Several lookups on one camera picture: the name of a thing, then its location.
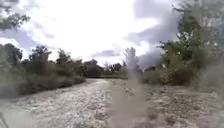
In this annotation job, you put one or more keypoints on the row of dark green bushes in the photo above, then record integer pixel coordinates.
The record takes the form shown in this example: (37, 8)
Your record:
(43, 71)

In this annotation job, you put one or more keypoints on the overhanging tree branch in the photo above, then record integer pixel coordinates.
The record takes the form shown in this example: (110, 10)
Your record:
(10, 18)

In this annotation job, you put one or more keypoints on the tall green tree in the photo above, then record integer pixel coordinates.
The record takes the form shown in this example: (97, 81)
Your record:
(190, 50)

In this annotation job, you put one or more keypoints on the distant row of trees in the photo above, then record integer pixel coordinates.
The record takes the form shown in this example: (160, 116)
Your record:
(100, 69)

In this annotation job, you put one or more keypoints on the pale gravel dirt track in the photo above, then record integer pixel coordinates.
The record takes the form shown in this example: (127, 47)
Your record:
(83, 106)

